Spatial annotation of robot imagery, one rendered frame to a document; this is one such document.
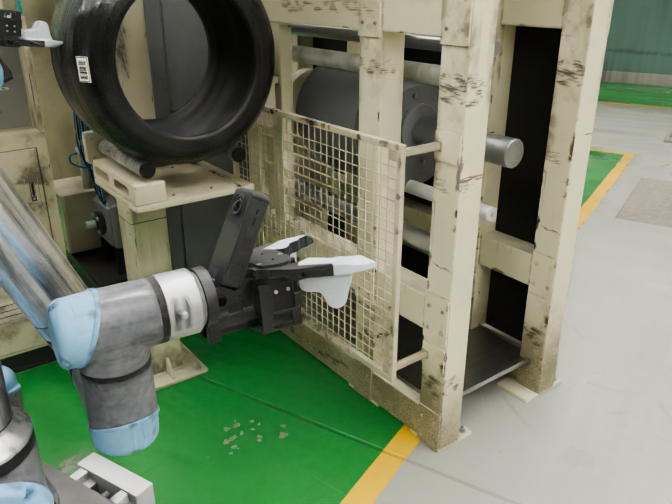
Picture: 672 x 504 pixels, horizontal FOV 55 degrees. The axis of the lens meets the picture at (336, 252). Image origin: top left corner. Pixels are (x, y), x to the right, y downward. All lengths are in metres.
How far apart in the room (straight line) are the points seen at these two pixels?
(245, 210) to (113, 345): 0.20
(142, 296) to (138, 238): 1.59
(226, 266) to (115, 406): 0.19
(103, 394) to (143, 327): 0.08
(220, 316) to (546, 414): 1.77
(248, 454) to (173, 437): 0.27
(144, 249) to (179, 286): 1.60
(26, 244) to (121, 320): 0.15
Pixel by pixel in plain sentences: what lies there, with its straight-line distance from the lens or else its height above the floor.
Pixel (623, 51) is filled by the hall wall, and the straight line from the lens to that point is 10.43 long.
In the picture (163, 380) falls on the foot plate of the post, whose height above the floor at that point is 0.01.
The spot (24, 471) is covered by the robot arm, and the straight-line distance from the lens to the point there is 0.74.
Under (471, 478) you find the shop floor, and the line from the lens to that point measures 2.08.
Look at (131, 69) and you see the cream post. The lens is 2.17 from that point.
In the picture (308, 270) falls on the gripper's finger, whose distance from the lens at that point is 0.73.
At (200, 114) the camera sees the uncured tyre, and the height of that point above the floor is 0.98.
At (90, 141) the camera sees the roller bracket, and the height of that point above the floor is 0.92.
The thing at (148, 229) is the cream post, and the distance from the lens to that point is 2.29.
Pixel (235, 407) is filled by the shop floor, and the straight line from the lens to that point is 2.34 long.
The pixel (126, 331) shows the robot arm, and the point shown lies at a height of 1.05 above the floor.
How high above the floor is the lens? 1.38
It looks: 23 degrees down
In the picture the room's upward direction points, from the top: straight up
